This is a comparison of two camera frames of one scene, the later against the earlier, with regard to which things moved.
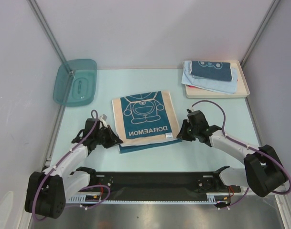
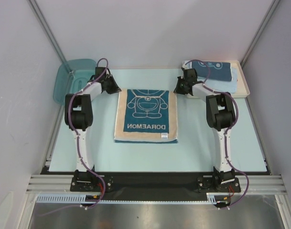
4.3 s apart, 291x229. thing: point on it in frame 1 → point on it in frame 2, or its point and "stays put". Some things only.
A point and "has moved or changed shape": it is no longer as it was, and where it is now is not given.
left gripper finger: (111, 142) → (113, 90)
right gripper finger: (185, 132) → (179, 88)
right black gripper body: (188, 130) → (181, 85)
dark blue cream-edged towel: (220, 70) stays put
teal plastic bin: (75, 82) stays put
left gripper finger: (114, 135) → (115, 82)
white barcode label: (169, 135) → (164, 135)
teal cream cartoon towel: (144, 121) has moved or changed shape
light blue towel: (226, 87) stays put
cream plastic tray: (242, 90) stays put
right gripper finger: (184, 135) → (182, 90)
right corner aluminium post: (264, 23) stays put
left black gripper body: (103, 135) → (110, 83)
